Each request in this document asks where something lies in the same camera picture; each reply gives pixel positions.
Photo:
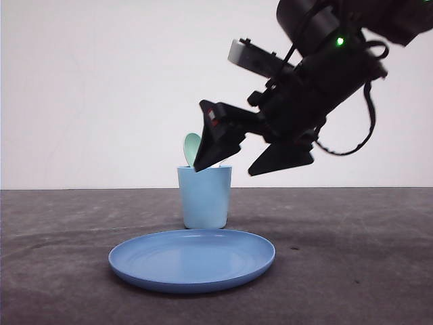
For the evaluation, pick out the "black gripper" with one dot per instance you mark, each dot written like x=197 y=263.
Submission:
x=294 y=103

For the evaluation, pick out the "mint green plastic spoon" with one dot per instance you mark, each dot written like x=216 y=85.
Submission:
x=191 y=146

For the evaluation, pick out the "light blue plastic cup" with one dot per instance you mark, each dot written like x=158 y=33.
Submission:
x=205 y=196

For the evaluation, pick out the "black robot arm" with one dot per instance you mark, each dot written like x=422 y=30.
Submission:
x=336 y=41

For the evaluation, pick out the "blue plastic plate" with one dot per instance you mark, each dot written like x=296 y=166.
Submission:
x=192 y=261

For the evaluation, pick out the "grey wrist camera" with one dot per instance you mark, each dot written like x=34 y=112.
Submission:
x=246 y=55

